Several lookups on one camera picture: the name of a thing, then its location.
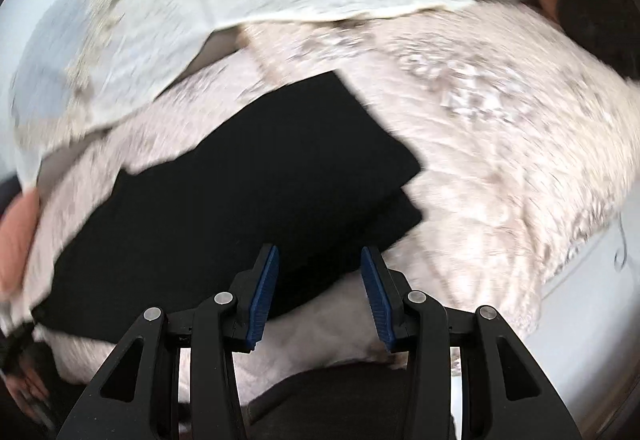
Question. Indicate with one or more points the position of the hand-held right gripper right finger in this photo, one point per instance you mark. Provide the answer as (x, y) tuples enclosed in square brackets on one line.
[(375, 300)]

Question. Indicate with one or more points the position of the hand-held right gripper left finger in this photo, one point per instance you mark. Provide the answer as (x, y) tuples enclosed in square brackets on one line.
[(262, 300)]

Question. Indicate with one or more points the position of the black pants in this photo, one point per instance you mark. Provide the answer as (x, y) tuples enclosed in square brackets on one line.
[(225, 200)]

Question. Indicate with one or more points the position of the person's left hand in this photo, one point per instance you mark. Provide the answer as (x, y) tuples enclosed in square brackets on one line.
[(25, 382)]

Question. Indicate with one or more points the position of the person's dark clothing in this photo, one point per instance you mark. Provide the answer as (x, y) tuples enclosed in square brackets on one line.
[(350, 400)]

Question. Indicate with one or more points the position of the pink quilted floral bedspread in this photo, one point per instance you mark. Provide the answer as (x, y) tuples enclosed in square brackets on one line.
[(500, 170)]

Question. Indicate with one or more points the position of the blue quilted cover lace trim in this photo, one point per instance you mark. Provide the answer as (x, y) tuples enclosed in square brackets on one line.
[(45, 70)]

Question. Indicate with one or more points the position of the dark cloth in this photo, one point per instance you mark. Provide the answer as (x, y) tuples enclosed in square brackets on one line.
[(595, 5)]

